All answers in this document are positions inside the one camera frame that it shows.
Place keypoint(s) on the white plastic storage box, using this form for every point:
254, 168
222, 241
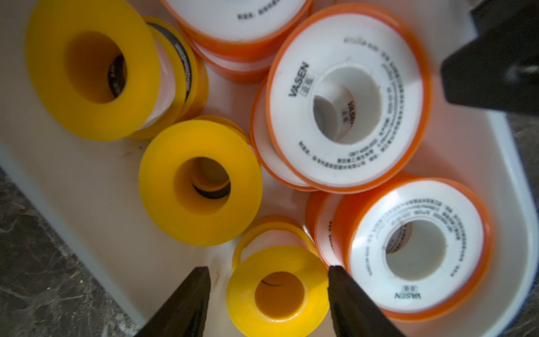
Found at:
88, 191

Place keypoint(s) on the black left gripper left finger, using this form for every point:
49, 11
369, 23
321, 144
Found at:
185, 312

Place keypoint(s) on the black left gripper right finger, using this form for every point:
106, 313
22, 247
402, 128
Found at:
353, 313

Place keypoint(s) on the yellow black tape spool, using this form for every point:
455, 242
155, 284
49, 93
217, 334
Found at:
196, 76

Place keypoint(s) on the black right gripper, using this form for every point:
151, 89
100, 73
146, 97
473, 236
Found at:
499, 69

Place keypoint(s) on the orange white tape roll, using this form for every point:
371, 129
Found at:
272, 19
348, 98
319, 215
236, 69
264, 150
418, 246

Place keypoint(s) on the yellow tape roll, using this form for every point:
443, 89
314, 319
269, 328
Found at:
102, 71
170, 198
279, 285

